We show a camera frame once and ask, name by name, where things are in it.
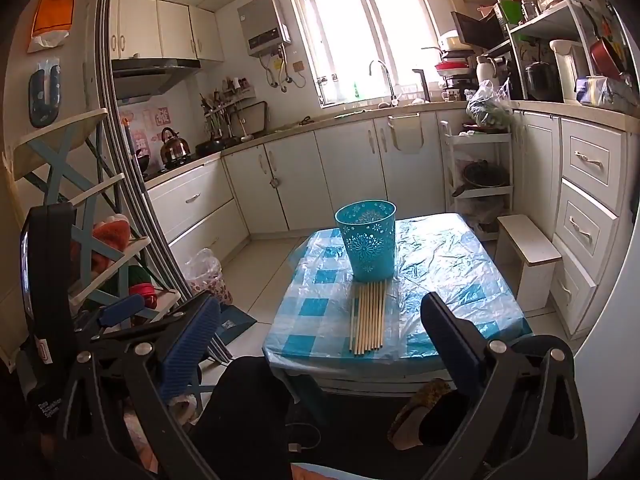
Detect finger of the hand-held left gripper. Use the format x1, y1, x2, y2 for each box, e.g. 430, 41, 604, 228
75, 292, 162, 346

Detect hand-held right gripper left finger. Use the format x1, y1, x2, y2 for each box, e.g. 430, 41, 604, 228
54, 292, 222, 480

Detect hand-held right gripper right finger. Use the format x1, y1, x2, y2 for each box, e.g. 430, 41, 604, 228
420, 291, 591, 480

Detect teal perforated plastic basket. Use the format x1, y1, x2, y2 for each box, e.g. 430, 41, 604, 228
334, 200, 397, 282

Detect blue dustpan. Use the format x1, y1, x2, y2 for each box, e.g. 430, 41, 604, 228
214, 305, 259, 347

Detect patterned slipper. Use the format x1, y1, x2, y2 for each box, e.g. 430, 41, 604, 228
389, 379, 453, 451

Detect orange plush toy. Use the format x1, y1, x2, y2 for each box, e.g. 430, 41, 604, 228
74, 214, 132, 281

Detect floral trash bin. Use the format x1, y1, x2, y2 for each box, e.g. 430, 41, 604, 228
182, 247, 234, 307

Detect person's left leg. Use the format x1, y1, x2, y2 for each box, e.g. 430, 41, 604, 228
192, 357, 294, 480

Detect white step stool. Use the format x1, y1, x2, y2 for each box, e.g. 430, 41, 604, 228
496, 214, 563, 311

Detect blue checked tablecloth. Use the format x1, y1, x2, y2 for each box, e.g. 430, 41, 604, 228
262, 213, 533, 361

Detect steel kettle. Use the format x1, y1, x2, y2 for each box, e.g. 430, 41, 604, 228
160, 127, 192, 165

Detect black wok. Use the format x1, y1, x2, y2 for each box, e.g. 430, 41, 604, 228
452, 160, 509, 197
194, 137, 227, 157

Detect white drawer cabinet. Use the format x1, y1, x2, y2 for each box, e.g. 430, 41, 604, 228
512, 105, 640, 338

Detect grey range hood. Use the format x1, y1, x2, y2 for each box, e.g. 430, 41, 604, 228
111, 57, 202, 103

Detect white rolling cart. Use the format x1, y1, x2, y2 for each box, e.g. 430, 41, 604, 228
439, 120, 516, 241

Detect white base kitchen cabinets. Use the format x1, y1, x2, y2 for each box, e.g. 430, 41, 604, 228
145, 107, 451, 261

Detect white hanging door bin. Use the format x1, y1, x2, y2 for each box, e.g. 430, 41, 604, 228
387, 112, 424, 154

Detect plastic bag of greens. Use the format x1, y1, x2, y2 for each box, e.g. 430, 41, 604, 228
466, 79, 516, 129

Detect orange plastic bag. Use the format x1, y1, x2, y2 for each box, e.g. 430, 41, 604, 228
26, 0, 76, 54

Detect black faucet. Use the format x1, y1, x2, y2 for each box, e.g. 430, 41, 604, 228
412, 67, 432, 103

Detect white thermos jug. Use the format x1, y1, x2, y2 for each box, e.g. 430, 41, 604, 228
476, 55, 502, 92

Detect black pot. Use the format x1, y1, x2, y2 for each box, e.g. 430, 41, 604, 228
525, 60, 564, 102

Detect chrome faucet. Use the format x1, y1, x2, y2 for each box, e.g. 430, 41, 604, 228
369, 59, 402, 109

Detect stack of dishes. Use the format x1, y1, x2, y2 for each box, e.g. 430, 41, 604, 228
433, 30, 472, 91

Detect white electric kettle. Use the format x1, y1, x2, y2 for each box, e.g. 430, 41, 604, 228
549, 39, 592, 104

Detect grey water heater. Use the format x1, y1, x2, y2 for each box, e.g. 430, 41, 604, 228
236, 0, 292, 58

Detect black microwave oven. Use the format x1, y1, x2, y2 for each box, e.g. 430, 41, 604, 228
451, 10, 507, 52

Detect red frying pan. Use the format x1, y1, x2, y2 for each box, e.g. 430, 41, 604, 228
589, 35, 627, 77

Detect white counter shelf rack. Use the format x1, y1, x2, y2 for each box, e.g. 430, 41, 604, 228
505, 0, 632, 107

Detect white framed window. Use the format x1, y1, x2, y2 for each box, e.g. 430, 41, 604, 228
286, 0, 443, 107

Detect white cable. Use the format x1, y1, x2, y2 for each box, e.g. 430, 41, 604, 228
286, 422, 322, 455

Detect dark blue wall holder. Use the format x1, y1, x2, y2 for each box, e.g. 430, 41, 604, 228
28, 59, 63, 129

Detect grey sliding door frame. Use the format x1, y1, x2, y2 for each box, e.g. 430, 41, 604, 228
92, 0, 236, 363

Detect wall utensil rack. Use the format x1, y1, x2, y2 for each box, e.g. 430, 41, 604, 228
199, 89, 237, 142

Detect white wall cabinets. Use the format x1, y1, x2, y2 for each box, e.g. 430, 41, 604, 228
107, 0, 226, 63

